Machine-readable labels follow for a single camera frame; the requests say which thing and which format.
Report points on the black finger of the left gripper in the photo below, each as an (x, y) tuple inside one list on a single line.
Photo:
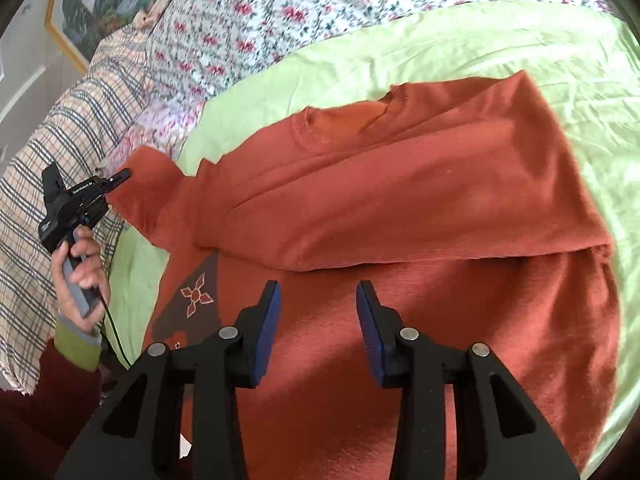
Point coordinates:
[(116, 179)]

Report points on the light green bed sheet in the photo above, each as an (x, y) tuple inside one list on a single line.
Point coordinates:
[(584, 63)]

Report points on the dark red sleeve forearm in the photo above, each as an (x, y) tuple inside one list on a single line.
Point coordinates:
[(38, 429)]

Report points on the plaid beige blanket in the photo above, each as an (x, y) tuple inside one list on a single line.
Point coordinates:
[(85, 124)]

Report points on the pink floral pillow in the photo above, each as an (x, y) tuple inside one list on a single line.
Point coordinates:
[(163, 126)]

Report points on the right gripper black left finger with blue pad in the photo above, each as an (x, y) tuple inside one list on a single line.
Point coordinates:
[(135, 433)]

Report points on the person's left hand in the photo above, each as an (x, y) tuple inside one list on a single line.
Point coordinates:
[(89, 273)]

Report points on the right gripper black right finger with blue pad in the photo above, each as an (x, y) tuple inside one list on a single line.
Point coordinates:
[(500, 433)]

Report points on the orange knit sweater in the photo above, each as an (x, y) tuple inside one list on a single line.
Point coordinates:
[(460, 201)]

